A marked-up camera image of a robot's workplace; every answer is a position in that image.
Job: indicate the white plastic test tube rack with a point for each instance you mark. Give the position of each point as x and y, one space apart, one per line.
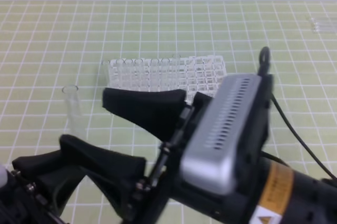
202 74

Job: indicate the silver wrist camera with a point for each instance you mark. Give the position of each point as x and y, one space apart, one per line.
208 162

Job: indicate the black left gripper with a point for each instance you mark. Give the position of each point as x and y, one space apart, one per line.
38 188

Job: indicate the clear test tube in rack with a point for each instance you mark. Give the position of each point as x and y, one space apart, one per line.
128 73
165 70
138 72
119 69
154 74

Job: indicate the clear glass test tube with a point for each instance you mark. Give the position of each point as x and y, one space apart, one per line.
73 108

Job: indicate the black cable tie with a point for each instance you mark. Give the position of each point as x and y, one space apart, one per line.
264 61

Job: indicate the green grid tablecloth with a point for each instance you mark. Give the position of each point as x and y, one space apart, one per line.
47 45

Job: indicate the spare glass tubes pile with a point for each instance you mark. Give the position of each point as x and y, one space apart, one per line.
323 24

